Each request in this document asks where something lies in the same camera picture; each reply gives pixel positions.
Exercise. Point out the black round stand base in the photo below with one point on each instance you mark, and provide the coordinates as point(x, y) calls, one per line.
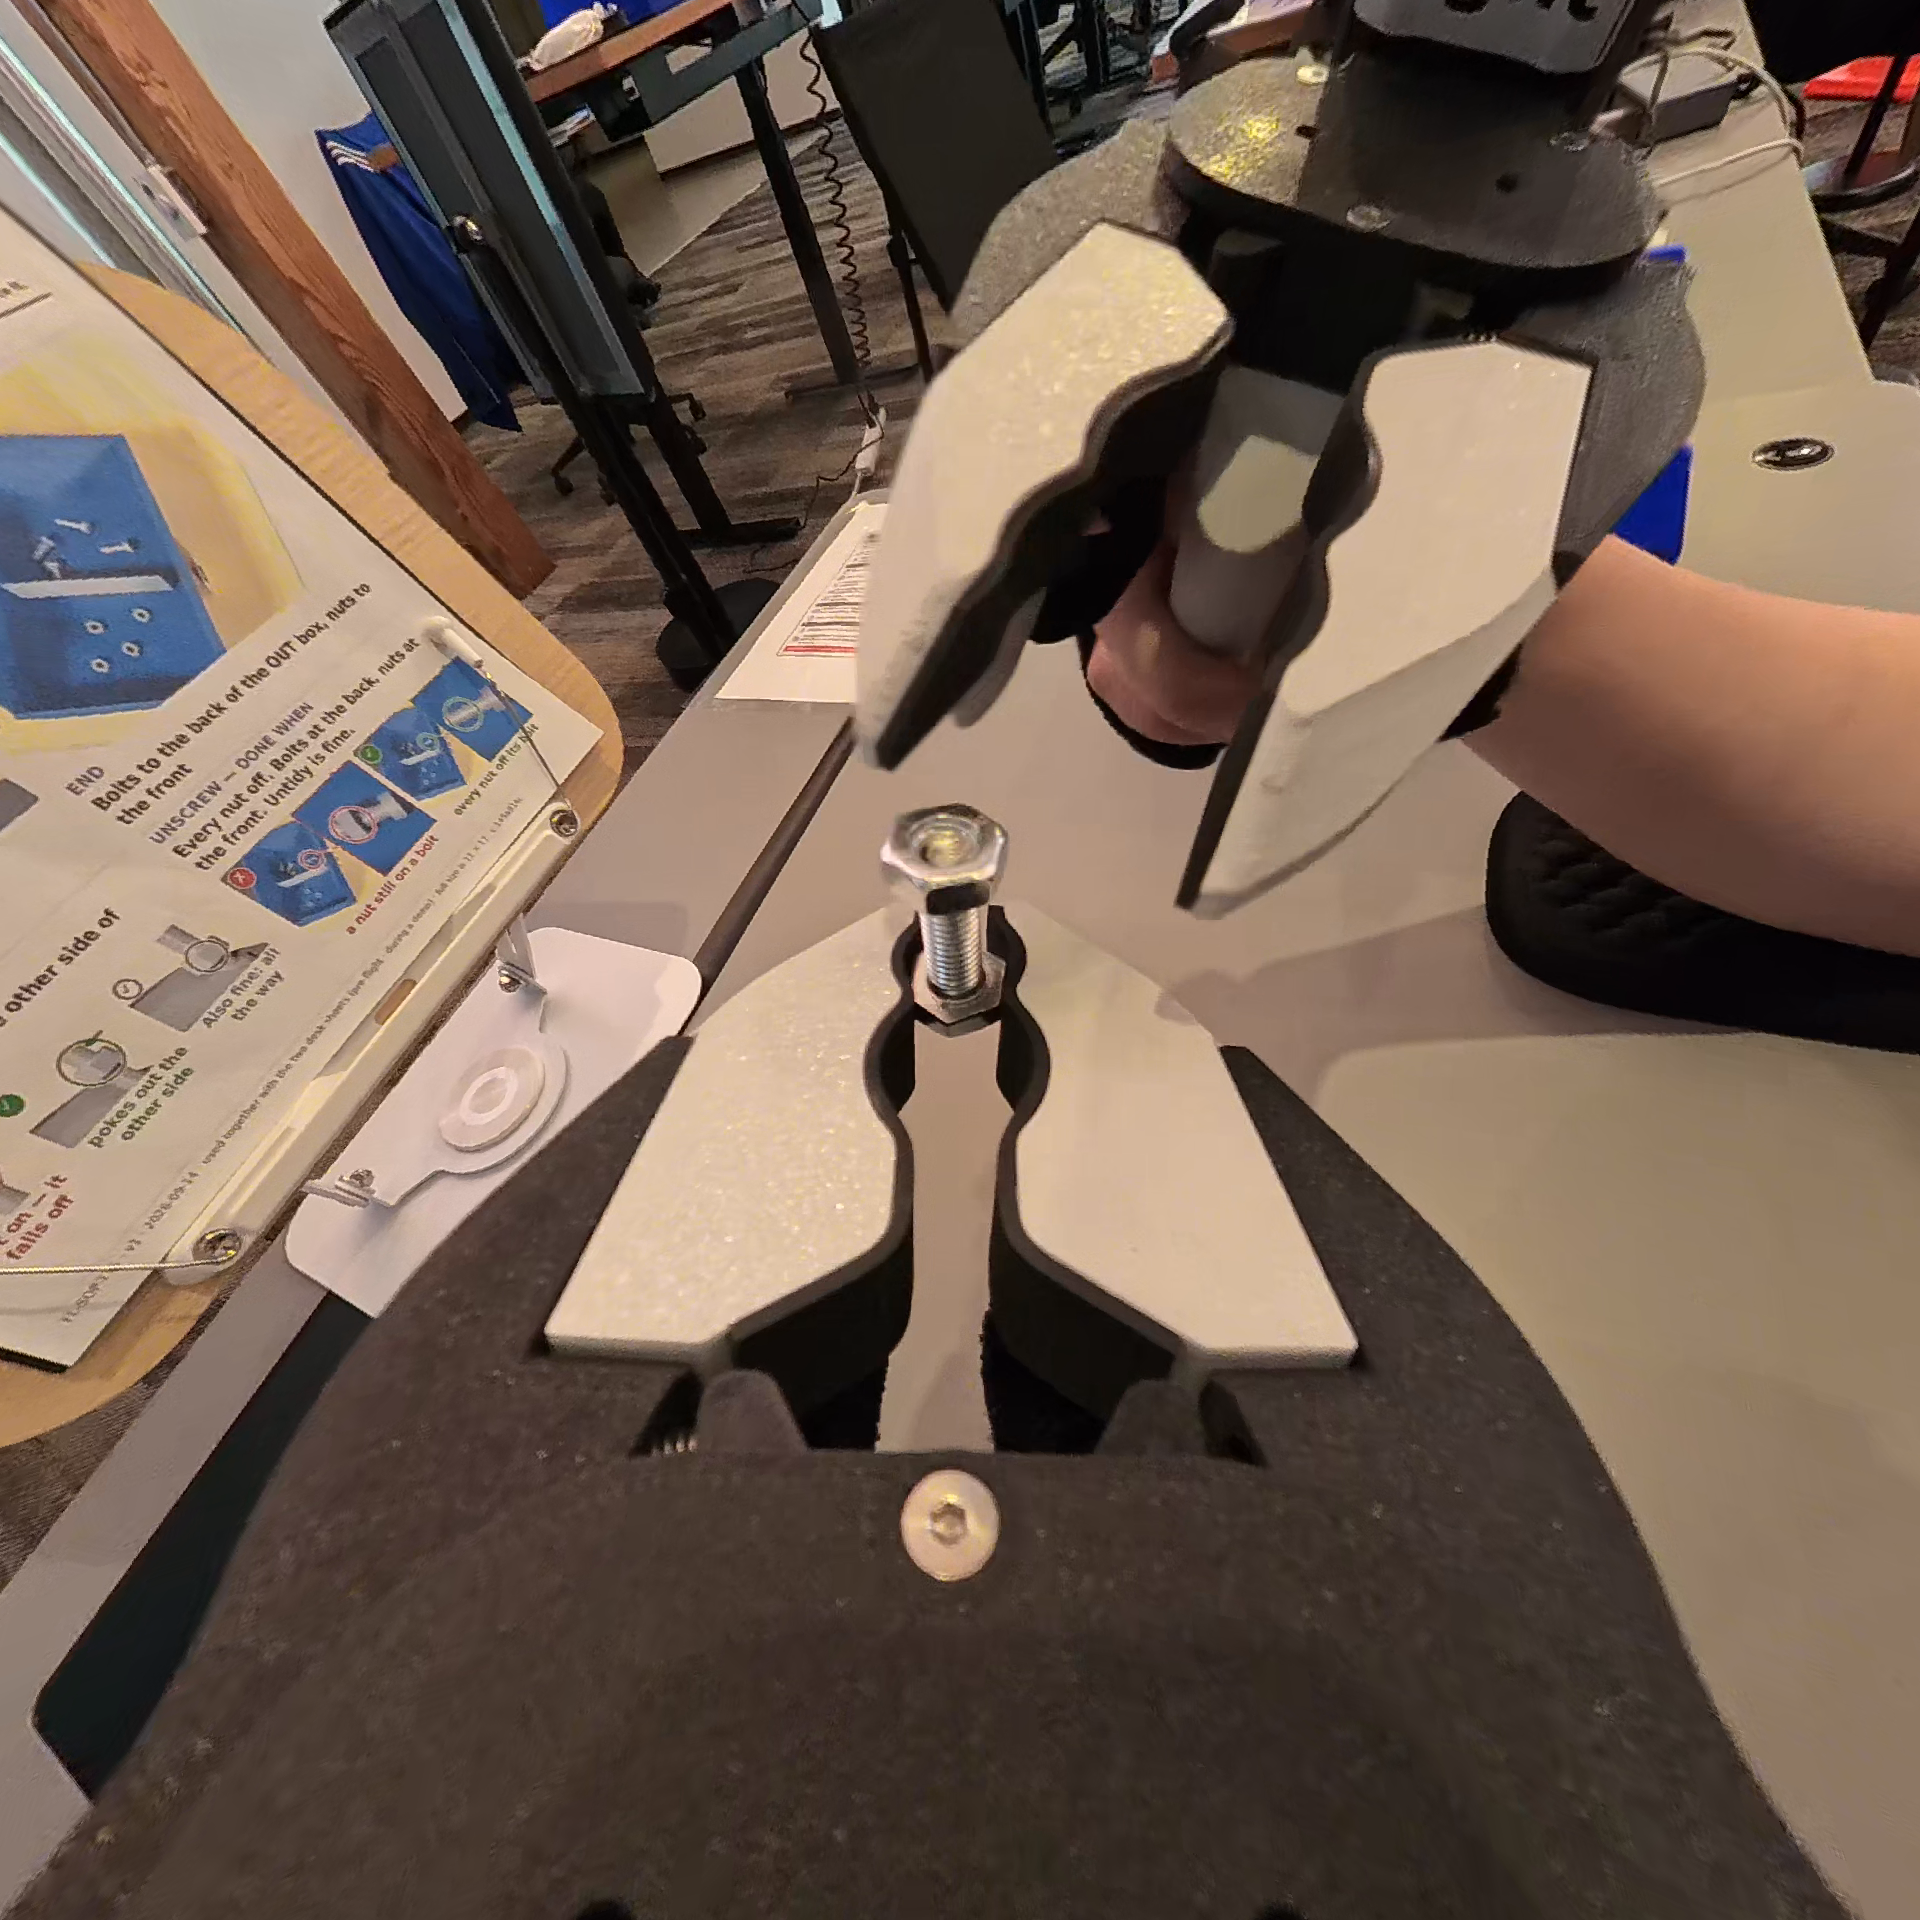
point(715, 626)

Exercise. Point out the silver hex nut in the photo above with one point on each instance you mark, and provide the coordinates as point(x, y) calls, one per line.
point(901, 863)

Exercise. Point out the wooden document stand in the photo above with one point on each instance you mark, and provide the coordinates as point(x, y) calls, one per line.
point(495, 660)

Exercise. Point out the small metal desk fastener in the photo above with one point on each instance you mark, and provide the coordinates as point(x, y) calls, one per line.
point(1792, 450)

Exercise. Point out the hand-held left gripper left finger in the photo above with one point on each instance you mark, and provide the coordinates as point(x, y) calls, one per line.
point(735, 1185)

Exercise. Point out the instruction board on stand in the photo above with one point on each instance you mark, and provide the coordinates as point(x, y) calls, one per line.
point(224, 749)

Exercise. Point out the white power strip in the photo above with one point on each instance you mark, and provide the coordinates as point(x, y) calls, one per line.
point(874, 441)

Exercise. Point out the white paper sheet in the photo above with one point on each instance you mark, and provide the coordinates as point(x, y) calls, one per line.
point(809, 616)

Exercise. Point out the wooden beam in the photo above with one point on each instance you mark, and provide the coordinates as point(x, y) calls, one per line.
point(224, 225)

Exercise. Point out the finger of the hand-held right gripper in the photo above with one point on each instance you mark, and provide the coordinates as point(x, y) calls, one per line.
point(1050, 434)
point(1424, 570)

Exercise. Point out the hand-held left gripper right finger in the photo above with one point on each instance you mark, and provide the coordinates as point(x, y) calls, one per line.
point(1171, 1185)

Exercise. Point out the person's right forearm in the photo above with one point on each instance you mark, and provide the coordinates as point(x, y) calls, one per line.
point(1723, 749)

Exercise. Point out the blue plastic bin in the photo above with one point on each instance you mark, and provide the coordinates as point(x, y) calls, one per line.
point(1658, 511)

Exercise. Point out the black metal rolling stand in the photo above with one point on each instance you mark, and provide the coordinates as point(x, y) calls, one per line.
point(450, 194)

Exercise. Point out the red plastic tray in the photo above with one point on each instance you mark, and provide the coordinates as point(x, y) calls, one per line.
point(1867, 79)

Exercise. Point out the black elbow rest pad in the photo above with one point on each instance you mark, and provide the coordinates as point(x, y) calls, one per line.
point(1651, 930)

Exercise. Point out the wooden standing desk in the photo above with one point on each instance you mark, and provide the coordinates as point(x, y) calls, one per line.
point(779, 180)

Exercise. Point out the person's right hand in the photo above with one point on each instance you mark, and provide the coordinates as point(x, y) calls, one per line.
point(1155, 674)

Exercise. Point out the silver hex bolt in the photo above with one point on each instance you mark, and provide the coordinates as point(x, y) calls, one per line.
point(953, 945)

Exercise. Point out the blue garment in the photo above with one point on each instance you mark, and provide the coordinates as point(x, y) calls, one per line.
point(397, 271)

